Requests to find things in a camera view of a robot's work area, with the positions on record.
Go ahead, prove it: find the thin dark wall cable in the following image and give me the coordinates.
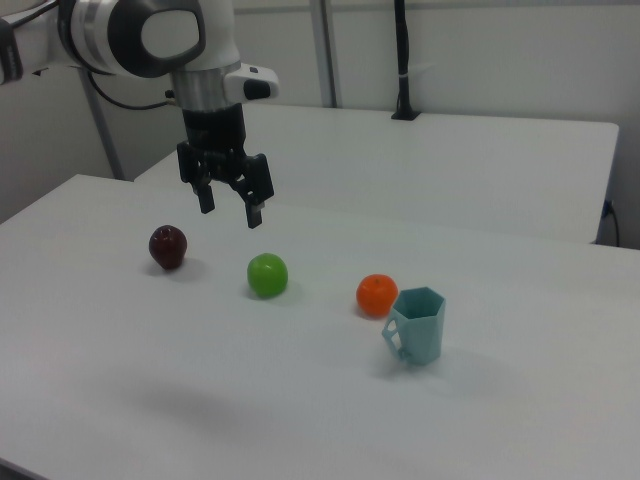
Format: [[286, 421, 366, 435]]
[[603, 198, 622, 247]]

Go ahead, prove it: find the black camera pole with base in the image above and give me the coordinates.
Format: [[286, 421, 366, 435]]
[[390, 0, 423, 122]]

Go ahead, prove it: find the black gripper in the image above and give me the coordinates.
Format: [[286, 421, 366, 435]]
[[176, 102, 276, 230]]

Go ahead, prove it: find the orange fruit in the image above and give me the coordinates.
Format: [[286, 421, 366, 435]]
[[355, 273, 400, 318]]

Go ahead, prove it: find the grey metal frame post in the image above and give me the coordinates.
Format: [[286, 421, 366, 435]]
[[77, 64, 126, 181], [308, 0, 337, 108]]

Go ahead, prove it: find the teal hexagonal mug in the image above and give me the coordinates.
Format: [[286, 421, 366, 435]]
[[382, 286, 447, 367]]

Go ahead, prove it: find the white side table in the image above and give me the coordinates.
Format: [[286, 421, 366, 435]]
[[133, 102, 620, 246]]

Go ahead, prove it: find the green lime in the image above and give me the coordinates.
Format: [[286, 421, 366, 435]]
[[246, 252, 290, 300]]

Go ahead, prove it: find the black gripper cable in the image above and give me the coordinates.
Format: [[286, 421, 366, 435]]
[[79, 64, 177, 112]]

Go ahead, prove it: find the dark red apple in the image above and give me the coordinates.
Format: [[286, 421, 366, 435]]
[[148, 224, 188, 271]]

